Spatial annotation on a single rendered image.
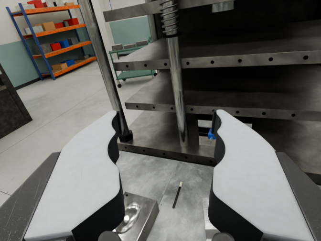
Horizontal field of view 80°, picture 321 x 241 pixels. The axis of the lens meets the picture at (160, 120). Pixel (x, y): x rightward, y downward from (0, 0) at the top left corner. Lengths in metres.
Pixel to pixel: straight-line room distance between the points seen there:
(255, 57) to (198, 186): 0.60
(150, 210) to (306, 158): 0.78
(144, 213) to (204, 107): 0.58
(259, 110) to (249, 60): 0.24
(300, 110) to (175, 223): 0.71
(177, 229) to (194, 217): 0.08
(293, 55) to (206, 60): 0.33
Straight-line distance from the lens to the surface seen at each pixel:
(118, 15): 1.11
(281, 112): 1.02
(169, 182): 0.96
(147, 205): 0.82
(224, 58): 0.93
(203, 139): 1.14
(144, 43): 4.64
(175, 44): 0.92
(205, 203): 0.75
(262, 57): 0.92
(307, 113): 1.04
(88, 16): 1.10
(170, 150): 1.15
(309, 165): 1.14
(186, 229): 0.82
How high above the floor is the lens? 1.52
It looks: 30 degrees down
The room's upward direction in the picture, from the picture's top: 11 degrees counter-clockwise
